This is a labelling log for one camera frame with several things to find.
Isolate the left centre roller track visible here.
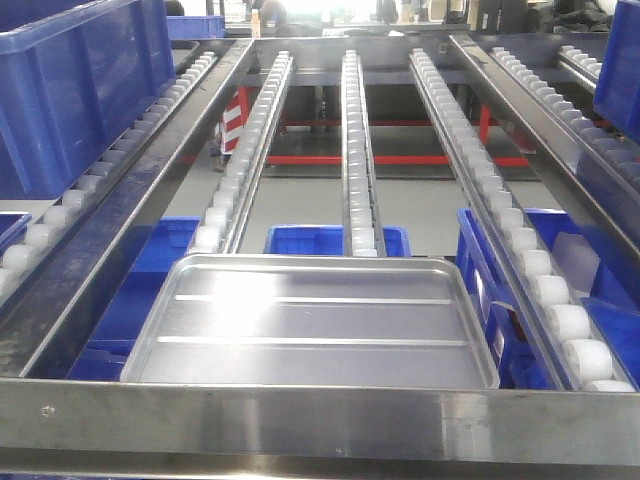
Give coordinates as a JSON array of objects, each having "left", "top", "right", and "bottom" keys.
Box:
[{"left": 187, "top": 51, "right": 294, "bottom": 254}]

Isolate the silver ribbed metal tray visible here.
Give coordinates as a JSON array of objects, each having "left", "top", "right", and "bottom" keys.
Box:
[{"left": 121, "top": 254, "right": 499, "bottom": 389}]

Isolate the blue bin below centre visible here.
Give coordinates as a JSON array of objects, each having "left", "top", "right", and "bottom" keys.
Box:
[{"left": 263, "top": 224, "right": 411, "bottom": 257}]

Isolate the right steel divider rail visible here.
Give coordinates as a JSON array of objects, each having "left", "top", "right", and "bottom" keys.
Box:
[{"left": 449, "top": 35, "right": 639, "bottom": 271}]

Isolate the blue bin below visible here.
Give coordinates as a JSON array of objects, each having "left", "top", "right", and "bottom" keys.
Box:
[
  {"left": 67, "top": 216, "right": 199, "bottom": 381},
  {"left": 456, "top": 208, "right": 639, "bottom": 389},
  {"left": 263, "top": 224, "right": 411, "bottom": 257}
]

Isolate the far left roller track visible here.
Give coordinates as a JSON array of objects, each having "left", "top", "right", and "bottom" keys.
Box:
[{"left": 1, "top": 50, "right": 218, "bottom": 303}]

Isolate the large blue bin upper left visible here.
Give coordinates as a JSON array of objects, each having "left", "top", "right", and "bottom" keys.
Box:
[{"left": 1, "top": 1, "right": 174, "bottom": 200}]

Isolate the blue bin upper right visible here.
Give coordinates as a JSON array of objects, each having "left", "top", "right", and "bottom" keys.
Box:
[{"left": 593, "top": 1, "right": 639, "bottom": 143}]

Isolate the red white striped post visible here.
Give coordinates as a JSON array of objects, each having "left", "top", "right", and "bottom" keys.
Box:
[{"left": 221, "top": 94, "right": 244, "bottom": 155}]

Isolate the middle roller track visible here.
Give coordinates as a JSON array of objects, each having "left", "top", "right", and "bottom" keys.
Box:
[{"left": 340, "top": 50, "right": 386, "bottom": 257}]

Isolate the blue bin below left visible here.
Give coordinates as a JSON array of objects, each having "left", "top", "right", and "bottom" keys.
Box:
[{"left": 67, "top": 216, "right": 199, "bottom": 381}]

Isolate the red floor frame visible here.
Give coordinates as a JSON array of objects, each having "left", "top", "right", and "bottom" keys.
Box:
[{"left": 174, "top": 85, "right": 536, "bottom": 168}]

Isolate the roller track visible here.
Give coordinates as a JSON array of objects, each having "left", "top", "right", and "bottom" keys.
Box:
[
  {"left": 491, "top": 47, "right": 639, "bottom": 192},
  {"left": 1, "top": 50, "right": 218, "bottom": 303},
  {"left": 409, "top": 48, "right": 639, "bottom": 392},
  {"left": 340, "top": 50, "right": 386, "bottom": 257},
  {"left": 187, "top": 51, "right": 294, "bottom": 254}
]

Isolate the blue bin below right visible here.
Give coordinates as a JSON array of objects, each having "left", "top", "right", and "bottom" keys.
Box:
[{"left": 456, "top": 208, "right": 639, "bottom": 389}]

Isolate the steel front shelf rail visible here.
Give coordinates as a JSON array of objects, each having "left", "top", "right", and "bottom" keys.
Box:
[{"left": 1, "top": 379, "right": 639, "bottom": 479}]

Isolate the right centre roller track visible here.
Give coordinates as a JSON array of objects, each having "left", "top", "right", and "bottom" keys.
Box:
[{"left": 409, "top": 48, "right": 639, "bottom": 392}]

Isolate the far right roller track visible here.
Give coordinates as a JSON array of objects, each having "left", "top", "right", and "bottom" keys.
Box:
[{"left": 491, "top": 47, "right": 639, "bottom": 192}]

